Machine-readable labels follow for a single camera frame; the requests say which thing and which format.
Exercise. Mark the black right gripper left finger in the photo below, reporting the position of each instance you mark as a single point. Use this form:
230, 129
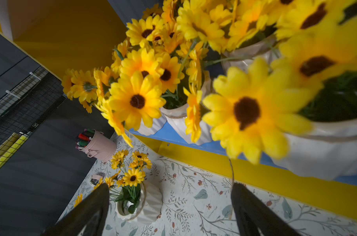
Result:
87, 218

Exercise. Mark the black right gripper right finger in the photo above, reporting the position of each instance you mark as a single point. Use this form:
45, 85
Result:
254, 218

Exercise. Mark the lower shelf right-front sunflower pot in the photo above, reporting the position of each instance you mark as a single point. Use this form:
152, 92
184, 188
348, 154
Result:
299, 109

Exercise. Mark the lower shelf left sunflower pot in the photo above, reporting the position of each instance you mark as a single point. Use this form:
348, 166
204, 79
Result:
127, 97

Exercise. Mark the lower shelf far-right sunflower pot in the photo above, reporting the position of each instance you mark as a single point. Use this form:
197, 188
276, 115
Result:
249, 31

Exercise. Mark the lower shelf middle sunflower pot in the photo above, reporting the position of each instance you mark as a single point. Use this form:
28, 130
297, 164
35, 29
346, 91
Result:
181, 34

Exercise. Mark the small pink tape dispenser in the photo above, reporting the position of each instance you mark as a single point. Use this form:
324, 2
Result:
96, 179

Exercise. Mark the pink metal pen bucket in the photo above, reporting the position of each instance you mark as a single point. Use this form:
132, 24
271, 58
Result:
94, 144

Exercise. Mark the yellow marker in basket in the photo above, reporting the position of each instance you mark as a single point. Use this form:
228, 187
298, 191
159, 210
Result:
10, 146

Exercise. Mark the yellow wooden shelf unit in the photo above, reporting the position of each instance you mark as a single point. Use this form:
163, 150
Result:
81, 34

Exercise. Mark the black wire wall basket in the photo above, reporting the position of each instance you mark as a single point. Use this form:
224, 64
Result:
28, 105

